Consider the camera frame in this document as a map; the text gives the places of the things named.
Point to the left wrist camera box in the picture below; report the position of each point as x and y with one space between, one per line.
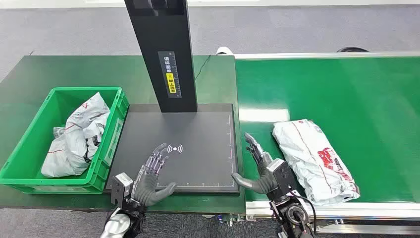
120 189

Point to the black curved object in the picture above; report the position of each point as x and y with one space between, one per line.
352 49

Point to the white round object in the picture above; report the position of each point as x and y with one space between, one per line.
224 51

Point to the green conveyor belt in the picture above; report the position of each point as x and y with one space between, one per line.
344 92

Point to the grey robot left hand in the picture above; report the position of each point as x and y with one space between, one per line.
146 190

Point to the column label with yellow sticker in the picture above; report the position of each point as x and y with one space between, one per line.
170 75

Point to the white mailer bag red print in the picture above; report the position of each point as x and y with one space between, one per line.
315 157

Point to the aluminium conveyor frame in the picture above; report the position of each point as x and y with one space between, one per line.
377 210

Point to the crumpled white mailer bag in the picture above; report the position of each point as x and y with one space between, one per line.
78 141

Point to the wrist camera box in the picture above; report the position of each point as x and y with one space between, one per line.
282 177
120 189

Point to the black scanner column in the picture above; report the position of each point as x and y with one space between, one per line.
164 33

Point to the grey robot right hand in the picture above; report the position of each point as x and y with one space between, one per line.
264 182

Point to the green plastic basket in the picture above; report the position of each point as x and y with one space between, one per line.
19 164

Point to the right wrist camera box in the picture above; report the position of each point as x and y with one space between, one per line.
282 177

